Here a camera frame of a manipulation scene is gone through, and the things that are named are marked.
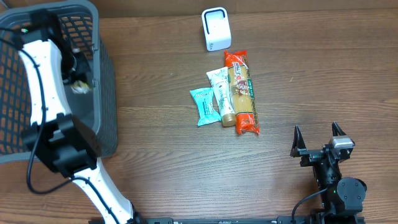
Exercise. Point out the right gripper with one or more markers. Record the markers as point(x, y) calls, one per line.
point(310, 155)

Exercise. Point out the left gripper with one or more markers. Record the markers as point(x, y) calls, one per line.
point(82, 66)

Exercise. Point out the green drink carton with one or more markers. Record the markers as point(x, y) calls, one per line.
point(80, 87)

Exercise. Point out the orange spaghetti packet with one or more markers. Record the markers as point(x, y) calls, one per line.
point(242, 92)

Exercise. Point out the teal snack packet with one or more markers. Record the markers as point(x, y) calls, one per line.
point(203, 97)

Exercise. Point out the white cosmetic tube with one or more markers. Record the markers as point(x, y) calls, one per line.
point(220, 84)

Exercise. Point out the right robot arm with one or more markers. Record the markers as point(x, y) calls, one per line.
point(342, 197)

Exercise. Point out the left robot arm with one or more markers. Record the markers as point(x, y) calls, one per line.
point(57, 137)

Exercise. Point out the white barcode scanner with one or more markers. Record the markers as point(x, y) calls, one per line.
point(216, 29)

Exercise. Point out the grey plastic shopping basket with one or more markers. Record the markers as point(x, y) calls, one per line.
point(79, 22)

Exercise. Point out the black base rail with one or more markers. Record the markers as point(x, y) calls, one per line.
point(278, 220)

